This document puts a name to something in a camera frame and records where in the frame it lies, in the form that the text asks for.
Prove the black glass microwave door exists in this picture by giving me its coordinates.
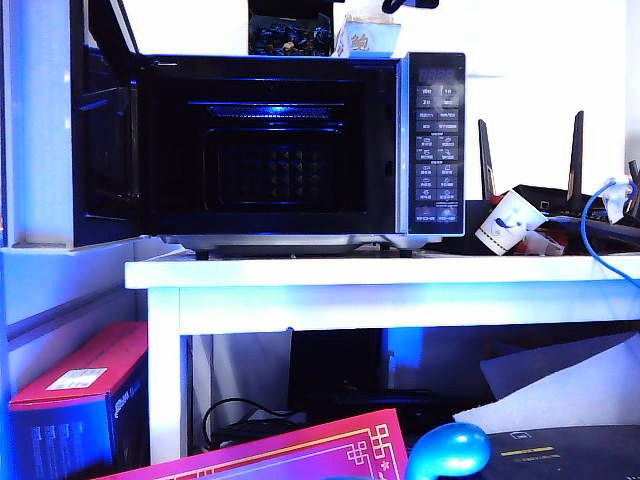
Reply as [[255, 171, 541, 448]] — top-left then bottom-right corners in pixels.
[[4, 0, 149, 250]]

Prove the red and blue carton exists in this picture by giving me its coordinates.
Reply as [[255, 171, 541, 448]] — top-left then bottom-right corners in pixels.
[[8, 322, 151, 480]]

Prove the black computer case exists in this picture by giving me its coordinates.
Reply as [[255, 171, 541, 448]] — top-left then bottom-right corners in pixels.
[[288, 328, 389, 396]]

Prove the white yellow-print snack box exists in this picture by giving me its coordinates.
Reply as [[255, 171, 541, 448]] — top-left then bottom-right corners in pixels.
[[333, 13, 403, 59]]

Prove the black Midea microwave oven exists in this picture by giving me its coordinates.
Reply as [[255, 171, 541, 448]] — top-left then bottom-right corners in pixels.
[[137, 49, 467, 260]]

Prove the white tape tag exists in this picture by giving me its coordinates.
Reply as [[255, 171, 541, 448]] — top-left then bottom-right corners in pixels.
[[599, 174, 640, 225]]

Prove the white foam sheet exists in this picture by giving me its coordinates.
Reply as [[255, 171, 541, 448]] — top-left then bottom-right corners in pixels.
[[479, 333, 640, 401], [452, 359, 640, 436]]

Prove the black power adapter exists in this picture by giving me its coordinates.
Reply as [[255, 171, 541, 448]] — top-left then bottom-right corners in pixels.
[[217, 418, 309, 449]]

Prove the white table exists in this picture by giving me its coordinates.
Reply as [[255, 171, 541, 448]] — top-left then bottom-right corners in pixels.
[[124, 252, 640, 466]]

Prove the pink gold-pattern gift box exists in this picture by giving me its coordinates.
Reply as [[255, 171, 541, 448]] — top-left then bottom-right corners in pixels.
[[97, 408, 409, 480]]

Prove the glossy blue round object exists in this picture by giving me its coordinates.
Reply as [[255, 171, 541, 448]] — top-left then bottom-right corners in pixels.
[[404, 422, 492, 480]]

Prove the thin black cable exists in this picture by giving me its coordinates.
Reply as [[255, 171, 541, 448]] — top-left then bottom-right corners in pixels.
[[201, 397, 301, 451]]

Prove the white blue-print paper cup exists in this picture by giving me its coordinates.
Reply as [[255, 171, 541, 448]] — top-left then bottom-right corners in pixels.
[[474, 189, 546, 257]]

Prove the white office partition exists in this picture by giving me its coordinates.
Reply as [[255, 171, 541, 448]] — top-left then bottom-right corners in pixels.
[[0, 0, 151, 351]]

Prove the red white small packet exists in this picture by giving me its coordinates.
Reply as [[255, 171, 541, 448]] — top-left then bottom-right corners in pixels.
[[519, 227, 569, 256]]

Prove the black gold-print box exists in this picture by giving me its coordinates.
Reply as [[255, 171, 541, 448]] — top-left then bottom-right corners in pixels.
[[479, 425, 640, 480]]

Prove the blue network cable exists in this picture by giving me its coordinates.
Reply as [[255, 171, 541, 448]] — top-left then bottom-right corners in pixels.
[[579, 177, 640, 281]]

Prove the black router with antennas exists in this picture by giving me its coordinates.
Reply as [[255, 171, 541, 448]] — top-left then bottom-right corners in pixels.
[[439, 110, 640, 257]]

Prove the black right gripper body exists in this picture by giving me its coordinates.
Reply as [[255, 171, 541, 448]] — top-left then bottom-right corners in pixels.
[[381, 0, 441, 13]]

